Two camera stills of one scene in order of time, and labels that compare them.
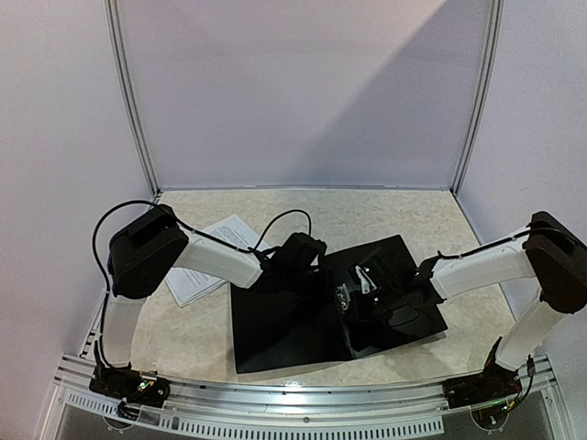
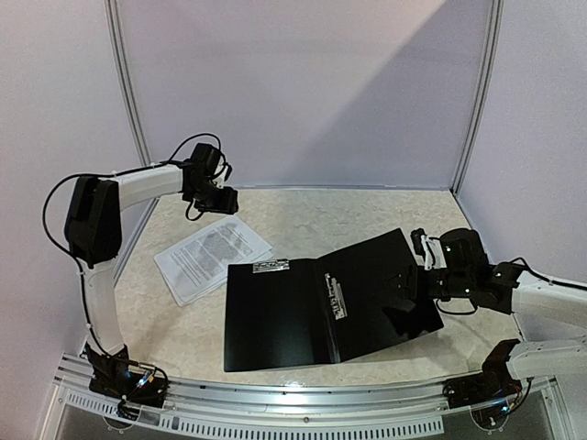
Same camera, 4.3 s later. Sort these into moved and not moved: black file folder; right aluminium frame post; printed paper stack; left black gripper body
Moved: left black gripper body
Not moved: right aluminium frame post; black file folder; printed paper stack
